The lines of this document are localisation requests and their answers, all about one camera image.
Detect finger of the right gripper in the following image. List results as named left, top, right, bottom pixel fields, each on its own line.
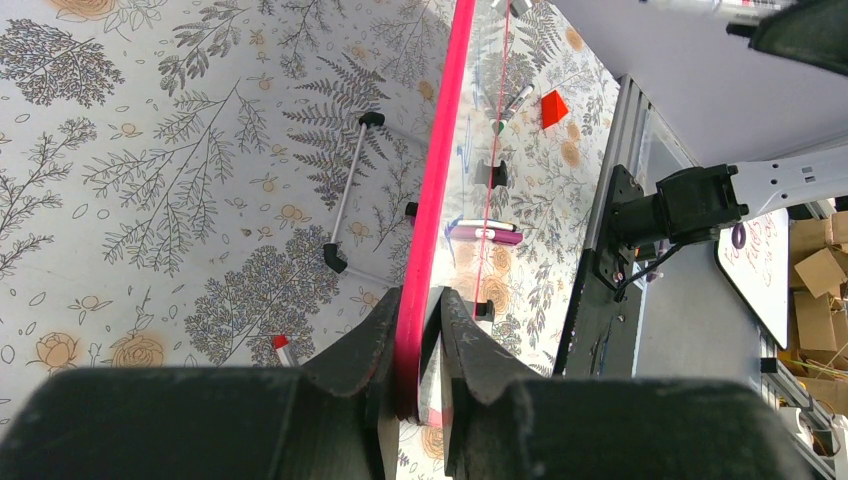
left=726, top=0, right=847, bottom=76

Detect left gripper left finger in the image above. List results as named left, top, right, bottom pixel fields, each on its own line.
left=1, top=288, right=401, bottom=479

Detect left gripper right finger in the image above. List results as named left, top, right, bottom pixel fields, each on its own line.
left=440, top=288, right=811, bottom=479

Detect pink framed whiteboard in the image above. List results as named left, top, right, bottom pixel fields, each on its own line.
left=394, top=1, right=534, bottom=426

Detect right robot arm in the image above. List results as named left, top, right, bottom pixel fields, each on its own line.
left=596, top=1, right=847, bottom=251

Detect red capped marker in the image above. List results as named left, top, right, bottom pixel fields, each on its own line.
left=272, top=335, right=299, bottom=368

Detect magenta capped marker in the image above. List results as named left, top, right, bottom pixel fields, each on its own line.
left=448, top=226, right=524, bottom=246

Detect red triangular block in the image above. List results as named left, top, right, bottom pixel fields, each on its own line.
left=540, top=90, right=569, bottom=129

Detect floral patterned table mat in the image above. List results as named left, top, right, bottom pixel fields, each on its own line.
left=0, top=0, right=621, bottom=480

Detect green capped marker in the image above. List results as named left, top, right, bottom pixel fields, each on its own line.
left=492, top=84, right=535, bottom=135

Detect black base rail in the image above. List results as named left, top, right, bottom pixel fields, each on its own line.
left=553, top=74, right=651, bottom=378

